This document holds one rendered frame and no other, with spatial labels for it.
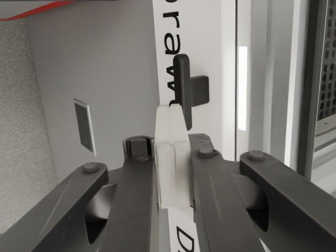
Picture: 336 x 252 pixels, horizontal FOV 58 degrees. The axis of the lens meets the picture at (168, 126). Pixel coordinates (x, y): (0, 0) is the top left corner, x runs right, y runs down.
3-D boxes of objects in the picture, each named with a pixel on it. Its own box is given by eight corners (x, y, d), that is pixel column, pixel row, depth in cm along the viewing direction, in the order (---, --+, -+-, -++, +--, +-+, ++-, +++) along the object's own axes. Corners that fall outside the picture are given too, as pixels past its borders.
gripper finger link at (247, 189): (194, 179, 11) (277, 174, 11) (184, 133, 16) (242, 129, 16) (195, 215, 11) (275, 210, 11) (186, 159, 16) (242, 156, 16)
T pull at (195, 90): (175, 131, 30) (184, 134, 29) (171, 54, 28) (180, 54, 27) (202, 123, 32) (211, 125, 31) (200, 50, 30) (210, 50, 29)
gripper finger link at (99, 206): (158, 219, 11) (78, 224, 11) (159, 162, 16) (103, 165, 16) (155, 183, 11) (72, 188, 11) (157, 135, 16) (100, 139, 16)
